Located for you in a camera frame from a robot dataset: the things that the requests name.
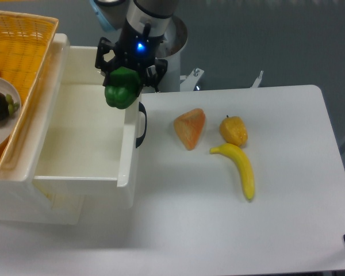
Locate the open upper white drawer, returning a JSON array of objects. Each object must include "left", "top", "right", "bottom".
[{"left": 34, "top": 46, "right": 143, "bottom": 209}]

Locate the white metal bracket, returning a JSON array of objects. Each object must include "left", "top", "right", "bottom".
[{"left": 251, "top": 70, "right": 264, "bottom": 88}]

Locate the white plate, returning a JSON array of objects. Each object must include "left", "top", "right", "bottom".
[{"left": 0, "top": 78, "right": 22, "bottom": 147}]

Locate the yellow bell pepper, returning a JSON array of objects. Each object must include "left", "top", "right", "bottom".
[{"left": 219, "top": 116, "right": 248, "bottom": 147}]

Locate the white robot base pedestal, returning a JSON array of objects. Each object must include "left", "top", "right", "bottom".
[{"left": 156, "top": 16, "right": 204, "bottom": 93}]

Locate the yellow woven basket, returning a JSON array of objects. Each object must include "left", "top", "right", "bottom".
[{"left": 0, "top": 10, "right": 59, "bottom": 171}]

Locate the yellow banana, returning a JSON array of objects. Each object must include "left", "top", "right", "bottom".
[{"left": 209, "top": 143, "right": 255, "bottom": 201}]

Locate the black drawer handle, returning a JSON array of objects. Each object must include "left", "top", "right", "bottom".
[{"left": 135, "top": 102, "right": 147, "bottom": 148}]

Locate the green bell pepper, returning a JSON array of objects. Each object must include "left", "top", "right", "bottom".
[{"left": 104, "top": 67, "right": 141, "bottom": 109}]

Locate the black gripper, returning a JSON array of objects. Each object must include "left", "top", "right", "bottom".
[{"left": 95, "top": 22, "right": 168, "bottom": 95}]

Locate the dark purple mangosteen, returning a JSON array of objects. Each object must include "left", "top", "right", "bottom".
[{"left": 0, "top": 93, "right": 20, "bottom": 121}]

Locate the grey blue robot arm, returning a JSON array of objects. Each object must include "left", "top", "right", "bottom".
[{"left": 90, "top": 1, "right": 178, "bottom": 92}]

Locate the orange bread wedge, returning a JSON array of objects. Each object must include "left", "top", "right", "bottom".
[{"left": 173, "top": 108, "right": 206, "bottom": 151}]

